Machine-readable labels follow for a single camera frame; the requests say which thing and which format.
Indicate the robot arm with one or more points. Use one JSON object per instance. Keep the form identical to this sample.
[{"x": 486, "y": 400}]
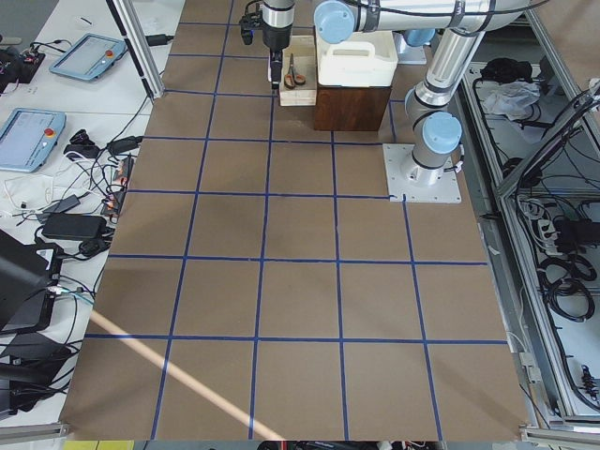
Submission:
[{"x": 440, "y": 35}]

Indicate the near teach pendant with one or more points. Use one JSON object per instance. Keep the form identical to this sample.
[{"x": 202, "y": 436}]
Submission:
[{"x": 28, "y": 137}]

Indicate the black monitor stand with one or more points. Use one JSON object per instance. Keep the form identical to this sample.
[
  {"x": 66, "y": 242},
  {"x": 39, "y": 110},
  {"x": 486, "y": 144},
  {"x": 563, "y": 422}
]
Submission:
[{"x": 27, "y": 274}]

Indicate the teach pendant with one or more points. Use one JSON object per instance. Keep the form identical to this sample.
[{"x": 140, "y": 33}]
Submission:
[
  {"x": 89, "y": 57},
  {"x": 28, "y": 137}
]

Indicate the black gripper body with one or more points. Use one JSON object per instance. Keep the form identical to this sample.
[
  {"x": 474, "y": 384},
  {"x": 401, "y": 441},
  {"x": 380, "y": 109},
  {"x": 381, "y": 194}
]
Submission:
[{"x": 275, "y": 39}]

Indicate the aluminium frame post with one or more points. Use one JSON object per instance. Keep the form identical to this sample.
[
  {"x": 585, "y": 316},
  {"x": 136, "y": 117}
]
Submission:
[{"x": 130, "y": 29}]

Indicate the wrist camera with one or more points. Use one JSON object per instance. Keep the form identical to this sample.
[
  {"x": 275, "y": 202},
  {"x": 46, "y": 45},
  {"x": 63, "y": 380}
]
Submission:
[{"x": 251, "y": 21}]

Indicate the orange grey scissors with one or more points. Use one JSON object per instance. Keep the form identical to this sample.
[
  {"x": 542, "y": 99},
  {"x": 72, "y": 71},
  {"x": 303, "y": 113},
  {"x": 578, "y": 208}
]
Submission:
[{"x": 292, "y": 78}]

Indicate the white cloth bundle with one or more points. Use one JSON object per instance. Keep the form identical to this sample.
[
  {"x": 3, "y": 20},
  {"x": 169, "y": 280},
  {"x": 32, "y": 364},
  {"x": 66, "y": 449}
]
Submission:
[{"x": 514, "y": 100}]

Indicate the cream plastic tray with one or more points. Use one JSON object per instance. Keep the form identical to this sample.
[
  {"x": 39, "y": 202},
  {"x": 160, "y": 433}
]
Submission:
[{"x": 362, "y": 60}]

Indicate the dark brown cabinet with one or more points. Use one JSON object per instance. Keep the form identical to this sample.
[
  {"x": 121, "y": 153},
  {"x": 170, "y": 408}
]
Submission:
[{"x": 350, "y": 108}]

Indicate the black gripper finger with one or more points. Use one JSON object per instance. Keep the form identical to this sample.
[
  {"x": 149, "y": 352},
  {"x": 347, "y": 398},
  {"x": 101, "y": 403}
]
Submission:
[
  {"x": 270, "y": 73},
  {"x": 277, "y": 68}
]

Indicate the wooden drawer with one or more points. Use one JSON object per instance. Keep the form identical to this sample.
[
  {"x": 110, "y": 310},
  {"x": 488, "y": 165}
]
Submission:
[{"x": 303, "y": 48}]

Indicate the far teach pendant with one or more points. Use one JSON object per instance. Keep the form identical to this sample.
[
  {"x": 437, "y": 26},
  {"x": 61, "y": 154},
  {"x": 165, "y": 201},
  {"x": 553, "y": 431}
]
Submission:
[{"x": 89, "y": 57}]

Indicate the black power brick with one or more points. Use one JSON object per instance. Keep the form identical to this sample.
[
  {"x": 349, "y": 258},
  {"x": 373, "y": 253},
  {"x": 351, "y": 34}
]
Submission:
[{"x": 73, "y": 227}]

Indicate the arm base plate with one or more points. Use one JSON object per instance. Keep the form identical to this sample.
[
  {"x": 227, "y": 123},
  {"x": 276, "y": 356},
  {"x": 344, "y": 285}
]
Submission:
[{"x": 410, "y": 183}]

